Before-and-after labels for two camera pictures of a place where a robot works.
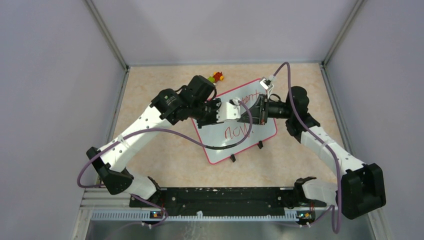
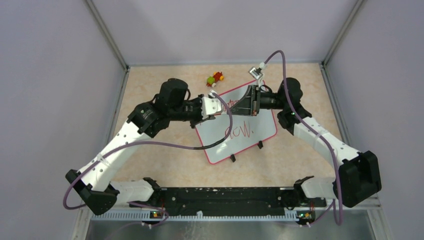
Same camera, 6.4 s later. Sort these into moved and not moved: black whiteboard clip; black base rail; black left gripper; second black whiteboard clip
Moved: black left gripper
Not moved: second black whiteboard clip; black base rail; black whiteboard clip
